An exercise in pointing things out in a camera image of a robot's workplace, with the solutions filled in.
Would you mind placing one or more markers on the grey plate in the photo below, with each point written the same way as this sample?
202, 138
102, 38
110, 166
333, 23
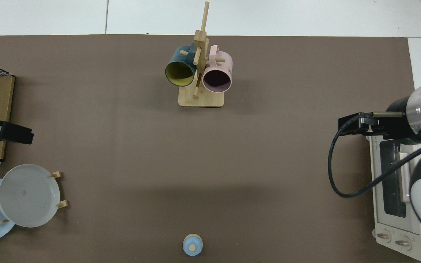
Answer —
27, 195

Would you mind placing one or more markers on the wooden plate rack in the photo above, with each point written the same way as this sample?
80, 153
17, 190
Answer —
62, 204

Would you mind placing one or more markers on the pale toaster oven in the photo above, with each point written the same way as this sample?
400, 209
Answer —
382, 219

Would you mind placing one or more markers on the brown table cloth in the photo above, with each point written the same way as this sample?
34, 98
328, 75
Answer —
122, 146

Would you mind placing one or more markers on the dark teal mug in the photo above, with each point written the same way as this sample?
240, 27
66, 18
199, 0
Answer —
175, 60

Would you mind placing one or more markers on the pink mug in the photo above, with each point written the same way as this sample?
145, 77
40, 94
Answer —
223, 62

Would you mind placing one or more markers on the wooden cup stand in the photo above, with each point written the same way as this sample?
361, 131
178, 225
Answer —
200, 98

